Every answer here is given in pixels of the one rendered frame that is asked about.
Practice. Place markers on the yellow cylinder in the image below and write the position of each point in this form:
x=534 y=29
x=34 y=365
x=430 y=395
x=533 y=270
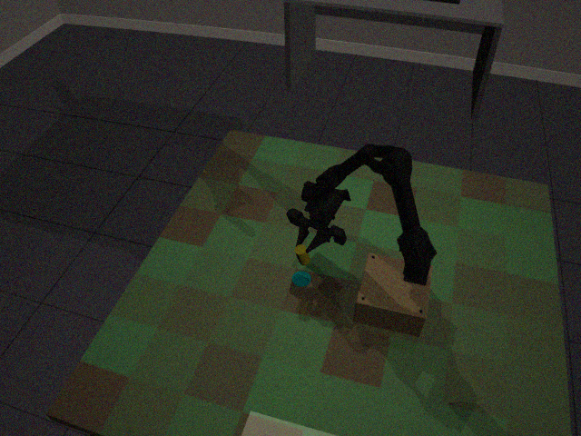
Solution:
x=303 y=257

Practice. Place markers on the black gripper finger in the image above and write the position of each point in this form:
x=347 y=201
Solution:
x=320 y=238
x=303 y=232

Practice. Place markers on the cyan circle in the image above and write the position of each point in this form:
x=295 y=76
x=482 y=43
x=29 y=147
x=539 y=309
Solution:
x=301 y=279

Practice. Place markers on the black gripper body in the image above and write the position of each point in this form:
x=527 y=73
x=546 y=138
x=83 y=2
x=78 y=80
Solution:
x=316 y=223

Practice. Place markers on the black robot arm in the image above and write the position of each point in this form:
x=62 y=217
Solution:
x=396 y=167

